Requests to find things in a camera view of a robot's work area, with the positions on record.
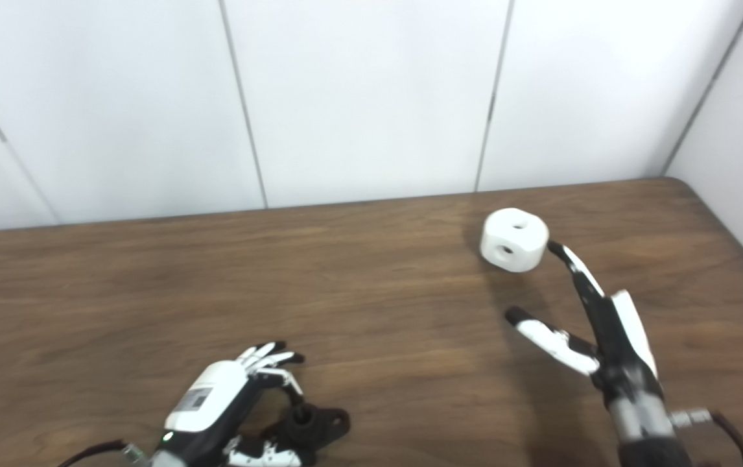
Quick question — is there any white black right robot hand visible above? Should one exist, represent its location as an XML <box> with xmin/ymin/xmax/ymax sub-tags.
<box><xmin>505</xmin><ymin>241</ymin><xmax>664</xmax><ymax>406</ymax></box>

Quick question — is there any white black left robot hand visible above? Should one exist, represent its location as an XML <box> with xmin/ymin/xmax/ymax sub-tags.
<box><xmin>151</xmin><ymin>341</ymin><xmax>305</xmax><ymax>467</ymax></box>

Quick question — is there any black flanged holder part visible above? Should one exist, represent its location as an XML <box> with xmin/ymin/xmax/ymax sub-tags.
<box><xmin>261</xmin><ymin>403</ymin><xmax>351</xmax><ymax>466</ymax></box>

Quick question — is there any white block with holes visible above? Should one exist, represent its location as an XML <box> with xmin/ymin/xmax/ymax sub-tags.
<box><xmin>480</xmin><ymin>208</ymin><xmax>550</xmax><ymax>272</ymax></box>

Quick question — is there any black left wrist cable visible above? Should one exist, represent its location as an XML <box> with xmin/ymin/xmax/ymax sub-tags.
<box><xmin>57</xmin><ymin>440</ymin><xmax>147</xmax><ymax>467</ymax></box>

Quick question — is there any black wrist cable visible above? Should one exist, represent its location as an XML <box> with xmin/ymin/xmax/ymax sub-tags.
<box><xmin>670</xmin><ymin>407</ymin><xmax>743</xmax><ymax>467</ymax></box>
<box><xmin>57</xmin><ymin>440</ymin><xmax>147</xmax><ymax>467</ymax></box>

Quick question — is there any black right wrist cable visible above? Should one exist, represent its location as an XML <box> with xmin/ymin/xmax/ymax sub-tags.
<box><xmin>670</xmin><ymin>407</ymin><xmax>743</xmax><ymax>467</ymax></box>

